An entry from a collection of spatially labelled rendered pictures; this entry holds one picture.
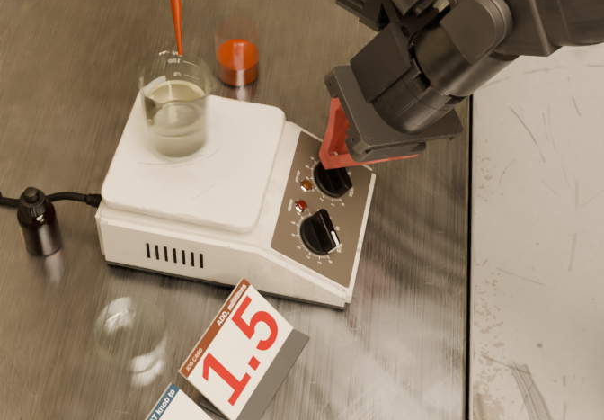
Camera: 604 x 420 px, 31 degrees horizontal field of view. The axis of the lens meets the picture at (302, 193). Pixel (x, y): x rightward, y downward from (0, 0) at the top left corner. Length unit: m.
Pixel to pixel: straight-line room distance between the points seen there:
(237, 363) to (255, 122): 0.19
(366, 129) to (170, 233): 0.17
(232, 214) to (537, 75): 0.37
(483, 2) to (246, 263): 0.29
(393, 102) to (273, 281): 0.17
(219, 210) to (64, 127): 0.22
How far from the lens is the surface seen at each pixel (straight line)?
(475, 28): 0.67
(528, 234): 0.93
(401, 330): 0.86
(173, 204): 0.81
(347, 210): 0.87
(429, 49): 0.74
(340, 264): 0.84
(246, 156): 0.84
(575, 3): 0.64
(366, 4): 0.80
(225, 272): 0.84
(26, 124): 0.99
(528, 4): 0.65
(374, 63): 0.77
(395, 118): 0.78
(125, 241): 0.84
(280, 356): 0.84
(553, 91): 1.04
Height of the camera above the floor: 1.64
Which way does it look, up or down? 54 degrees down
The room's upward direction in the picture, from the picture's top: 5 degrees clockwise
